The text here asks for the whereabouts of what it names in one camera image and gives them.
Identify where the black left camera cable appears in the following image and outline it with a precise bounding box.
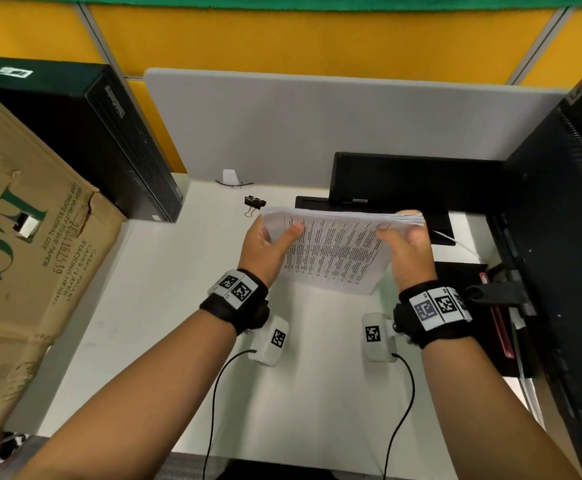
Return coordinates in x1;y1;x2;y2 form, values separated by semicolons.
202;348;258;480

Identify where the black right wristband with markers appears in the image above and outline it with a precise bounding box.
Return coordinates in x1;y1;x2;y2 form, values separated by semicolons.
393;280;474;349

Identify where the plain brown carton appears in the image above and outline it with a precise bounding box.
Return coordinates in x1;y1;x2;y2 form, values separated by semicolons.
513;319;582;475

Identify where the black right camera cable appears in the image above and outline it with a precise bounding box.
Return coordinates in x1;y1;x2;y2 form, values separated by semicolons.
382;352;417;480

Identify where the black monitor base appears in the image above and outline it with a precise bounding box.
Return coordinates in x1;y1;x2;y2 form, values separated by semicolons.
329;152;507;213

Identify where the grey desk divider panel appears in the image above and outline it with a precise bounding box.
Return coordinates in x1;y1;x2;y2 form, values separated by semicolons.
143;68;569;188

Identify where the person's right forearm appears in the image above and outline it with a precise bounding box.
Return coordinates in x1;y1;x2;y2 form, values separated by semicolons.
420;337;582;480

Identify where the person's right hand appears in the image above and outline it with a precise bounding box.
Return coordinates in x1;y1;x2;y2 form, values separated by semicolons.
375;209;437;294

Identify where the red pen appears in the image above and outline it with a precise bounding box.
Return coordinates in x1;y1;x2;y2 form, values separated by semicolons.
479;272;517;359

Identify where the thick bundle of printed papers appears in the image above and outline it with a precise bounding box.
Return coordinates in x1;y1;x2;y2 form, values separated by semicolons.
260;206;427;297

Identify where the person's left forearm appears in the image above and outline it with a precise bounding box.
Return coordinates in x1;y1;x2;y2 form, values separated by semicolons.
13;309;238;480

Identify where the black camera cable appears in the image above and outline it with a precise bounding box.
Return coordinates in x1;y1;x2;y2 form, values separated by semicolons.
382;352;417;480
202;348;258;480

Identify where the person's left hand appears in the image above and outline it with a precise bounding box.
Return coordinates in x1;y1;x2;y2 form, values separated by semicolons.
238;214;305;289

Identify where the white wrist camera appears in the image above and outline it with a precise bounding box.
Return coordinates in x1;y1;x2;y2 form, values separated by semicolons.
248;314;290;368
360;313;399;365

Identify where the black folder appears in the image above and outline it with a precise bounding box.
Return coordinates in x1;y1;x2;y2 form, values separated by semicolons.
433;262;534;378

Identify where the black white patterned bag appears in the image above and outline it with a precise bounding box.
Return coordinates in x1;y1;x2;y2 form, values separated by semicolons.
0;432;32;471

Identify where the brown cardboard box green print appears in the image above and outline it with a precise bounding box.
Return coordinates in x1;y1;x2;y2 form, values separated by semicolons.
0;77;128;480

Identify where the black computer tower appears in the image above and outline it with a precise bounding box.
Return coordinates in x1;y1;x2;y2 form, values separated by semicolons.
0;55;184;223

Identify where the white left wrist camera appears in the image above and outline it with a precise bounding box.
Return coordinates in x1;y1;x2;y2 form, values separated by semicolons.
248;314;290;368

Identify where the black monitor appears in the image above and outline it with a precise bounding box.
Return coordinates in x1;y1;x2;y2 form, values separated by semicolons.
488;49;582;480

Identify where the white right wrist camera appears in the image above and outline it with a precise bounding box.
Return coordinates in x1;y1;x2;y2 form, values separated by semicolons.
360;313;399;365

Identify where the person's black shirt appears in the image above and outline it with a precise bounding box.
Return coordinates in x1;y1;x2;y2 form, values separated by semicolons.
216;459;337;480

